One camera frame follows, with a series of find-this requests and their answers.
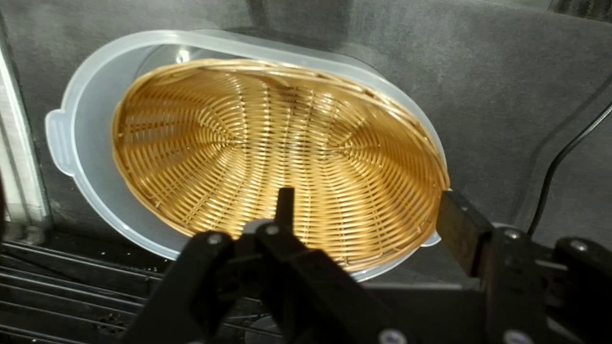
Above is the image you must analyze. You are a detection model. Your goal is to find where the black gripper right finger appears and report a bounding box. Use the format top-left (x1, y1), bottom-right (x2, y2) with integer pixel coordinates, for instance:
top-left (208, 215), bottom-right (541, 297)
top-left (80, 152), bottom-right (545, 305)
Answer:
top-left (436, 190), bottom-right (612, 344)

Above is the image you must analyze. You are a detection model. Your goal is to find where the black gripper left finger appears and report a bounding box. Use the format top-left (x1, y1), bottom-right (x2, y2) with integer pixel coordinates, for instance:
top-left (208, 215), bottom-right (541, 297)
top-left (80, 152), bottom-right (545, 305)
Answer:
top-left (117, 186), bottom-right (409, 344)

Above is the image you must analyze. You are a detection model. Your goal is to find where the woven wicker basket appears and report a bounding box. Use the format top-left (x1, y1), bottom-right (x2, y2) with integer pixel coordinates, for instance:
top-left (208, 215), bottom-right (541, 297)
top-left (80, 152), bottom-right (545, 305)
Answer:
top-left (111, 58), bottom-right (453, 276)

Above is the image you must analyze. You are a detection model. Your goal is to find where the clear plastic oval bowl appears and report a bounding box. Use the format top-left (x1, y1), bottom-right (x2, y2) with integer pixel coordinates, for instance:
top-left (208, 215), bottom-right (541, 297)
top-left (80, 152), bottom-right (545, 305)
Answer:
top-left (44, 27), bottom-right (451, 285)

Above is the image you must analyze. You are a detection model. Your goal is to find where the stainless steel sink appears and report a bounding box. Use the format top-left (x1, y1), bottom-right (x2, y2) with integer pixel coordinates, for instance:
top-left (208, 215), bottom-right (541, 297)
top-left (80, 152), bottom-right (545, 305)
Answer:
top-left (0, 35), bottom-right (53, 234)

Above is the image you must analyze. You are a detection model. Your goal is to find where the thin black power cable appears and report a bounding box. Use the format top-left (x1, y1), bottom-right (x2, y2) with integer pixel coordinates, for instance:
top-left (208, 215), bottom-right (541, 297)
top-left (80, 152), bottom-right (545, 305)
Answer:
top-left (524, 100), bottom-right (612, 240)

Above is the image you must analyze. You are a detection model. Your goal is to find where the black wire dish rack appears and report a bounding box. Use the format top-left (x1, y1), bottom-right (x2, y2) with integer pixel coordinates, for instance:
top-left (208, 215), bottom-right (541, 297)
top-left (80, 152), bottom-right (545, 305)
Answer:
top-left (0, 222), bottom-right (283, 344)

